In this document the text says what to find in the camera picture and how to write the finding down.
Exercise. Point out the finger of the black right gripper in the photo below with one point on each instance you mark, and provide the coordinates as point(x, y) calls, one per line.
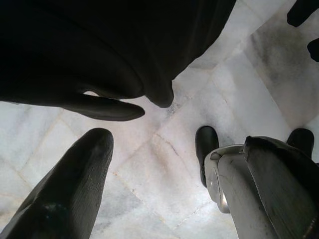
point(299, 12)
point(314, 49)

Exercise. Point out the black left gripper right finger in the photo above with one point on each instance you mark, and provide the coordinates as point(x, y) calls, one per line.
point(286, 189)

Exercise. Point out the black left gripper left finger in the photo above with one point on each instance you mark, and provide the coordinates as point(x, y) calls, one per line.
point(62, 194)

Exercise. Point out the black shirt with green logo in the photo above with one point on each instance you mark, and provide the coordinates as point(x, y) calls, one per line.
point(74, 49)

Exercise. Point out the black robot right foot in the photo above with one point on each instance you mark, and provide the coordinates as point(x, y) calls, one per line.
point(300, 139)

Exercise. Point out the black robot foot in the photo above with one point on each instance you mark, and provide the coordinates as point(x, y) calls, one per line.
point(300, 139)
point(207, 144)

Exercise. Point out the black robot left foot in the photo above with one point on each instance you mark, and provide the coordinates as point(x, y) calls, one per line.
point(207, 144)

